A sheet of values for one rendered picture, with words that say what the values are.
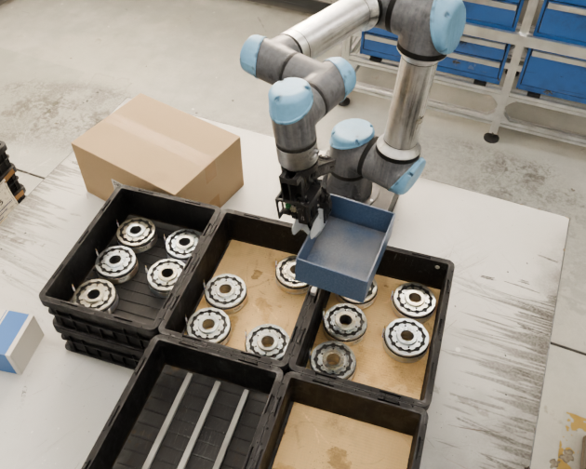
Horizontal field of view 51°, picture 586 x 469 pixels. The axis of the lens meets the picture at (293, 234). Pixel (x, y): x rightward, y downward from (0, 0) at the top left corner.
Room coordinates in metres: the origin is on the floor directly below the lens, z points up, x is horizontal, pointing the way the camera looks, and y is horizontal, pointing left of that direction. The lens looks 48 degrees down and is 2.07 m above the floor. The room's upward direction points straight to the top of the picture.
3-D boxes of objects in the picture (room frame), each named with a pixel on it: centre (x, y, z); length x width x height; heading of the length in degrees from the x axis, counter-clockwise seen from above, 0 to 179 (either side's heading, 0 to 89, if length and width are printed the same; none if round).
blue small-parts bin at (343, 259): (0.84, -0.11, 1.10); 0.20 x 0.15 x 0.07; 158
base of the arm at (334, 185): (1.32, -0.16, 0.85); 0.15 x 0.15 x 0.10
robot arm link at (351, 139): (1.32, -0.16, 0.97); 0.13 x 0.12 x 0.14; 53
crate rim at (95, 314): (0.97, 0.38, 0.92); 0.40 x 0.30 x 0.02; 163
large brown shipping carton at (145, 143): (1.43, 0.41, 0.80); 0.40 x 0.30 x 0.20; 57
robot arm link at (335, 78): (0.96, -0.04, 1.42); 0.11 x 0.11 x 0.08; 53
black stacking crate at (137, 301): (0.97, 0.38, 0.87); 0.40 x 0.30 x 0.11; 163
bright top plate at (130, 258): (0.99, 0.45, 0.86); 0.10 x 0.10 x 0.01
